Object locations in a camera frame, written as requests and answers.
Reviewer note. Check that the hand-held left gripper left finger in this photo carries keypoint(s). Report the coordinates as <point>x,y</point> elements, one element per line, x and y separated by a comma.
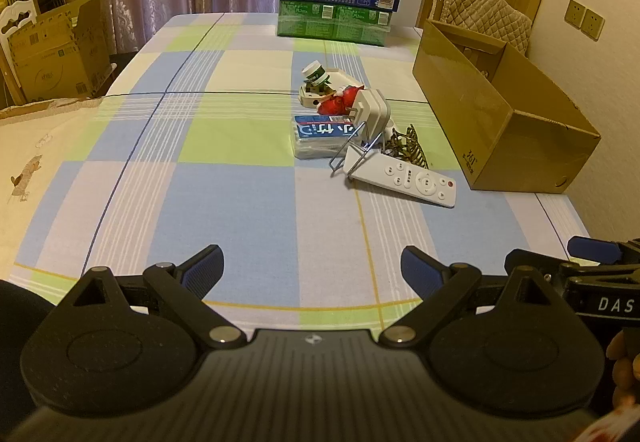
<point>205,264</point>

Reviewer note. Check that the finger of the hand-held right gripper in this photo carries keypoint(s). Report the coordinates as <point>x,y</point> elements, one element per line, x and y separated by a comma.
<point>530,259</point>
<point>595,248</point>

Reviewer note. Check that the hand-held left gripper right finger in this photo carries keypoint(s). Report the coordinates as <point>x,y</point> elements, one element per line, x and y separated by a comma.
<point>420,267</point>

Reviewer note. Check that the white remote control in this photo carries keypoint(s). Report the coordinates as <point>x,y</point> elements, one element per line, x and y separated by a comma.
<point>420,182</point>

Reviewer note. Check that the white power adapter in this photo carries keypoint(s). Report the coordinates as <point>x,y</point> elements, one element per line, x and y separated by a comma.
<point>372,115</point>

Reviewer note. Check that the blue tissue pack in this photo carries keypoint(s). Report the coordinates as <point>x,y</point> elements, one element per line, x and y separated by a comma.
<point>315,137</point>

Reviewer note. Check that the brown cardboard box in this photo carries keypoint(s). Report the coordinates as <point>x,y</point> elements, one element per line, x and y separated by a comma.
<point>450,87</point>

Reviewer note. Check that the red snack packet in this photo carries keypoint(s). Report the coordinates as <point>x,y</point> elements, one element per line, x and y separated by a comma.
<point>332,105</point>

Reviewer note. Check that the white square plastic tray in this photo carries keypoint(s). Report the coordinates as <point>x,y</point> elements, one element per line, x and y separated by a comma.
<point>307,97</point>

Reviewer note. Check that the person's right forearm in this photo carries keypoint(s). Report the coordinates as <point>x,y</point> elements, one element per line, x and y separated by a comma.
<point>612,428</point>

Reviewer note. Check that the person's right hand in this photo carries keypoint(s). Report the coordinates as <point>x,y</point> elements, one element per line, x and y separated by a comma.
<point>619,372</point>

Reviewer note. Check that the checked tablecloth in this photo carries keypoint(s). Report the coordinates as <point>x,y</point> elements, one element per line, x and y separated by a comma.
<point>225,202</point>

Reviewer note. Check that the beige embroidered cloth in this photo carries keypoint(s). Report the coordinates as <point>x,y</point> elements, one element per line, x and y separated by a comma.
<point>30,147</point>

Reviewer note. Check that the white bottle with green label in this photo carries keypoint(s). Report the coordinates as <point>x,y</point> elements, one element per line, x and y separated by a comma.
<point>316,72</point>

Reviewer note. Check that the quilted beige chair cover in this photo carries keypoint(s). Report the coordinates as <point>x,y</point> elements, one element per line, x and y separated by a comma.
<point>490,17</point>

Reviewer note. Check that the printed cardboard box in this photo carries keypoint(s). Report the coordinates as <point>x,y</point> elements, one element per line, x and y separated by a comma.
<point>50,62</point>

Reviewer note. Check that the light green carton box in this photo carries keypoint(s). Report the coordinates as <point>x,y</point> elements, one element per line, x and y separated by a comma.
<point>330,22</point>

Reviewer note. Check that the white carved chair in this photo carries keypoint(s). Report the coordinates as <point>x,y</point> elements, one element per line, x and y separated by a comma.
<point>15,15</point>

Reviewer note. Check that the wall socket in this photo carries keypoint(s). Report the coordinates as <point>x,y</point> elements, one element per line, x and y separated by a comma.
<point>575,13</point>
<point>594,25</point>

